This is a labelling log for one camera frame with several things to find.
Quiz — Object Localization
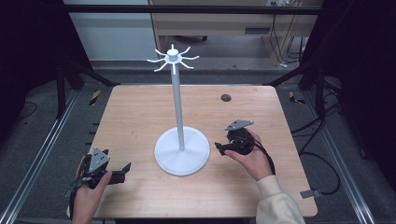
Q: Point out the yellow-handled clamp right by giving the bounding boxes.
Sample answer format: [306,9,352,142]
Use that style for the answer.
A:
[288,91,306,105]

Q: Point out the light wooden desk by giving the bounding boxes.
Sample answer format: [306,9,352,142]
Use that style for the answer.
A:
[150,0,324,67]

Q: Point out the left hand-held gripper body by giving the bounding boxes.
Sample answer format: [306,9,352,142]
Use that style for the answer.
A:
[76,147,126,190]

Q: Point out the grey metal clip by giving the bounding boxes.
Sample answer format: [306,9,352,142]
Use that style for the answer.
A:
[299,189,322,200]

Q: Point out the black metal frame strut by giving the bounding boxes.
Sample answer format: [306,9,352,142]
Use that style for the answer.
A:
[266,60,328,120]
[55,59,121,119]

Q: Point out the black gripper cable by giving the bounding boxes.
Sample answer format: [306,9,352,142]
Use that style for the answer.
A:
[68,180,82,220]
[252,138,277,176]

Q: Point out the yellow black tape strip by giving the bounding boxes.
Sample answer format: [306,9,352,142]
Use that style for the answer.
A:
[89,89,102,106]

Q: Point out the white partition panel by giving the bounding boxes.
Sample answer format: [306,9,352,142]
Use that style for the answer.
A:
[63,0,158,62]

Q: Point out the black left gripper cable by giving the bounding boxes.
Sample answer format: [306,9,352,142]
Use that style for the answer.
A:
[68,180,82,220]

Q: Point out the white hook stand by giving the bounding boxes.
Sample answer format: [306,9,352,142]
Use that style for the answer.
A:
[146,43,211,177]

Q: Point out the black floor cable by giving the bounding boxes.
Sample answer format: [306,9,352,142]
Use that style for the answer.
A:
[290,92,344,196]

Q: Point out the person's right hand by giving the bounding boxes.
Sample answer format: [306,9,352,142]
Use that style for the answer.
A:
[223,128,275,182]

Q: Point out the black curtain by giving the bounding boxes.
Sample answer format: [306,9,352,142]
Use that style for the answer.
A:
[0,0,94,141]
[303,0,396,185]

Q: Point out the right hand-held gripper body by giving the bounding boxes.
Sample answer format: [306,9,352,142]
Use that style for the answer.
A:
[224,119,257,157]

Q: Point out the black horizontal frame bar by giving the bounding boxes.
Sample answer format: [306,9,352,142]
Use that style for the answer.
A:
[60,4,326,16]

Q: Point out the hanging black desk cables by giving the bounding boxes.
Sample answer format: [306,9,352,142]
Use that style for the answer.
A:
[268,0,308,68]

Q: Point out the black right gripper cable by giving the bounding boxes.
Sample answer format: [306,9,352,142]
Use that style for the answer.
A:
[252,138,277,176]

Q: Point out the aluminium floor rail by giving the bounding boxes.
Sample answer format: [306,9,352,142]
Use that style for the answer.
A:
[0,89,80,224]
[302,89,378,224]

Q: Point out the person's left hand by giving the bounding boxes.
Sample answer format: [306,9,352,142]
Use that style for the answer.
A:
[71,155,113,216]

